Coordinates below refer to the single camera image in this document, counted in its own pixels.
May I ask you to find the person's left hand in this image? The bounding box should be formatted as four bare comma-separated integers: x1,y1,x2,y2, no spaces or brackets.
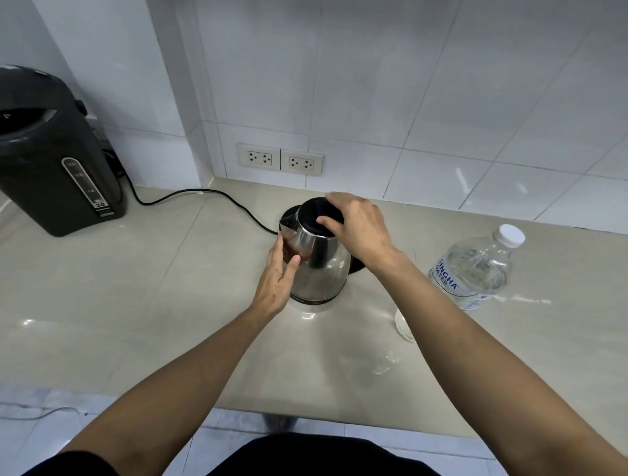
249,234,301,319

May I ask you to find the person's right hand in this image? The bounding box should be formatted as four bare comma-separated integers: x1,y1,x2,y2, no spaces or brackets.
318,192,399,273

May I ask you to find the stainless steel electric kettle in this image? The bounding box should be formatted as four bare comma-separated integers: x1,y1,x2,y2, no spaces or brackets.
279,197,352,304

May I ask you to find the person's left forearm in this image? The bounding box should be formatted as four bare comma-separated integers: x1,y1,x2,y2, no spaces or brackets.
59,303,276,476

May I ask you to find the person's right forearm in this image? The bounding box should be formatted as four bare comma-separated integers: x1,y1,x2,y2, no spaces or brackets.
365,249,628,476

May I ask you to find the black kettle base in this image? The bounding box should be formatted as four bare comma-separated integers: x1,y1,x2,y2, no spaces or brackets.
282,206,368,275

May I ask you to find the clear plastic water bottle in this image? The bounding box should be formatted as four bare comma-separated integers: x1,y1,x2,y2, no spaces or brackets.
428,224,526,311

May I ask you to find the black shirt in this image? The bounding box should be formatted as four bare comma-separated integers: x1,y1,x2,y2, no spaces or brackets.
22,433,442,476

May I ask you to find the black electric thermo pot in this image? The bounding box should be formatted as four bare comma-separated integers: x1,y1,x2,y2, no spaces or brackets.
0,65,129,238

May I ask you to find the white double wall socket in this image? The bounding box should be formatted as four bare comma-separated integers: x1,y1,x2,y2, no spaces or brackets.
281,148,324,176
237,143,281,170

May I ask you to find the black power cable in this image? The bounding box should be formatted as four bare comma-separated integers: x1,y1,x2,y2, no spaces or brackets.
100,147,281,236

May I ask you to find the thin grey cable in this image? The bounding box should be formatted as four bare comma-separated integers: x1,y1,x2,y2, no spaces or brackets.
0,406,81,422

